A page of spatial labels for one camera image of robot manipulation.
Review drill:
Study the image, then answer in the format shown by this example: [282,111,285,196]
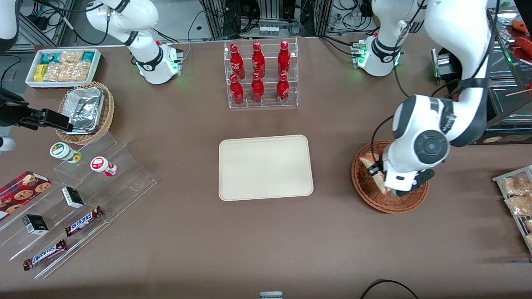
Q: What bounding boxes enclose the red soda bottle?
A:
[251,72,265,103]
[230,74,244,105]
[278,40,291,76]
[251,42,266,78]
[230,44,246,79]
[276,73,290,104]

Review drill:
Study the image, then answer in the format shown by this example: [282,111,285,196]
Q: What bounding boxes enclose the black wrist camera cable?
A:
[368,115,396,176]

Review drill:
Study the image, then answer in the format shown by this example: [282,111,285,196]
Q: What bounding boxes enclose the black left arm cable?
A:
[432,0,501,98]

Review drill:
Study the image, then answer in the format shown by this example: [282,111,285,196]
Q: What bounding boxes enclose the white snack bin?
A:
[25,48,102,90]

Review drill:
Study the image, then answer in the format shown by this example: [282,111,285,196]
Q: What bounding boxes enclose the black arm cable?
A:
[31,0,113,46]
[432,0,501,98]

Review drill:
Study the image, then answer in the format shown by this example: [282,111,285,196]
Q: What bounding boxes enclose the green lid yogurt cup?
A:
[50,142,82,164]

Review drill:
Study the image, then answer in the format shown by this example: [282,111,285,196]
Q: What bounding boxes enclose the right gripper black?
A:
[0,88,74,132]

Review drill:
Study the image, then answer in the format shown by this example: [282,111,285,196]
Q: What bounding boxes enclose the brown wicker basket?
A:
[351,140,429,214]

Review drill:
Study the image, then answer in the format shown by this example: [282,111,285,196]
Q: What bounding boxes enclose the red tartan cookie box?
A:
[0,171,52,221]

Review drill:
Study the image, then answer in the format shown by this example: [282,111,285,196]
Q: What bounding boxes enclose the black cable bundle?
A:
[332,0,377,32]

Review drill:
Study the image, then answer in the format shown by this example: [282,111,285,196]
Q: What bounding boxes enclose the metal wire tray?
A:
[492,165,532,255]

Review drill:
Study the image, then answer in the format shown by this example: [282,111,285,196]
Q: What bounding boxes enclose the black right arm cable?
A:
[31,0,113,46]

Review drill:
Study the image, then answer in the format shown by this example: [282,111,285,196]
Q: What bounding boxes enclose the triangular sandwich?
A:
[360,153,390,194]

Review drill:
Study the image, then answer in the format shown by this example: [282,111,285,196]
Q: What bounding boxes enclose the clear puffed snack bag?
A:
[43,61,92,82]
[58,50,85,64]

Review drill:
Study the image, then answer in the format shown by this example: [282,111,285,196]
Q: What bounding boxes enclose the black looped cable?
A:
[360,279,420,299]

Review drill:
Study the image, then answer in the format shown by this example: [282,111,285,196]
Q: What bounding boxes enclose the black roller grill appliance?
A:
[431,6,532,146]

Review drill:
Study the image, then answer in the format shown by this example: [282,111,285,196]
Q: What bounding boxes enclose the beige plastic tray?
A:
[218,135,314,202]

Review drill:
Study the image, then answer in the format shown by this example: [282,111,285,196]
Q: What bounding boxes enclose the aluminium foil container stack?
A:
[60,87,105,134]

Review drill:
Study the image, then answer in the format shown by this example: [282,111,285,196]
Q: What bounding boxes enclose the red lid yogurt cup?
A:
[90,156,118,177]

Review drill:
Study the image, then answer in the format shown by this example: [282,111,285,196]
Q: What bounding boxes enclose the Snickers chocolate bar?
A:
[23,239,67,271]
[64,206,104,237]

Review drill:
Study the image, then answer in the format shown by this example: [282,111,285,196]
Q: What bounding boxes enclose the clear acrylic bottle rack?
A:
[224,37,299,109]

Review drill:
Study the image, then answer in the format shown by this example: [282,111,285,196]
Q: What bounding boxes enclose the light wicker basket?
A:
[55,81,115,145]

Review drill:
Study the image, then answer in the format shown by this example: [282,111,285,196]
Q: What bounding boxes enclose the small black box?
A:
[22,214,49,235]
[62,186,85,209]

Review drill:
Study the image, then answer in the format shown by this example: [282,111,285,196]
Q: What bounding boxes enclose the clear acrylic step display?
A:
[0,132,158,279]

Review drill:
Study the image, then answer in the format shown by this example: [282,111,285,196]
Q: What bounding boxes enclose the thin grey cable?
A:
[183,10,205,61]

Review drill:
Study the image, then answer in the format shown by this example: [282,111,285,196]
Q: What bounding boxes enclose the aluminium frame rack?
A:
[201,0,333,40]

